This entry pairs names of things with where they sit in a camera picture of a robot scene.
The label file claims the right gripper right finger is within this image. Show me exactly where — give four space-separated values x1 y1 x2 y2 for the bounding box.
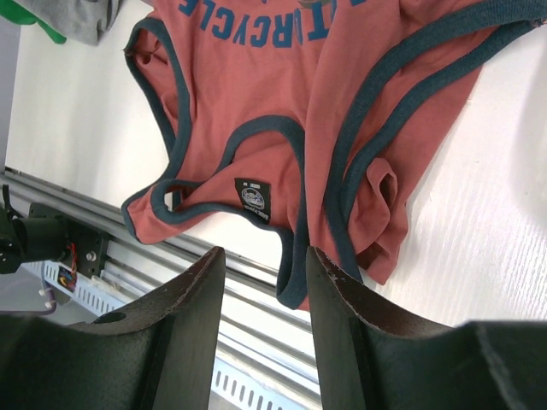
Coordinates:
306 247 546 409

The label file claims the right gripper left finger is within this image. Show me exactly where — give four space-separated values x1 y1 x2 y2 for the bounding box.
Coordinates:
1 247 226 409

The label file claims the red tank top blue trim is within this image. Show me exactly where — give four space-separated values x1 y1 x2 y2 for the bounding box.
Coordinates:
121 1 546 310

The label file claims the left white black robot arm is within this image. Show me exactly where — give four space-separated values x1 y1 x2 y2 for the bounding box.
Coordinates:
1 184 68 274

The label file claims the grey top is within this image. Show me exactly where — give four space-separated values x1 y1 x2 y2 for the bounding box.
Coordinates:
65 0 124 46

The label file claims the green top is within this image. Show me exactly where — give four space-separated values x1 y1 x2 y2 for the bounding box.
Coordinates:
1 0 67 44

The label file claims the slotted white cable duct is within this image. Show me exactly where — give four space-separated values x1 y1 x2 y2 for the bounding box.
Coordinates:
21 260 300 410

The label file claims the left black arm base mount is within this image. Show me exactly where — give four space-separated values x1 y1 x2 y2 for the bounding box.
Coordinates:
25 202 110 278

